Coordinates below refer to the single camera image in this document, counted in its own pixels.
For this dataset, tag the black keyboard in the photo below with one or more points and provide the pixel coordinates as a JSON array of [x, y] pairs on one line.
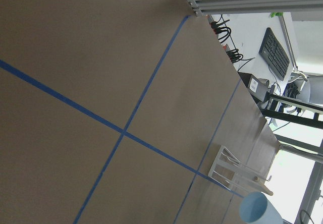
[[274, 54]]

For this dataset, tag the white wire cup rack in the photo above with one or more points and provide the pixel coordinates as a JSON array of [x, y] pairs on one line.
[[230, 172]]

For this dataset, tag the wooden rack dowel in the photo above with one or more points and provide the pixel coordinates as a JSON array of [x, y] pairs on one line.
[[262, 187]]

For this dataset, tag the light blue plastic cup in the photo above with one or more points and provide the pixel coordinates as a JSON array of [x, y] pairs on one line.
[[256, 208]]

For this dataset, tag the green plastic clamp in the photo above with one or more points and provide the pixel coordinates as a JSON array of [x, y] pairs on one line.
[[276, 14]]

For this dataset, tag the black box with label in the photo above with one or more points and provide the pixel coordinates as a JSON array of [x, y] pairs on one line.
[[257, 87]]

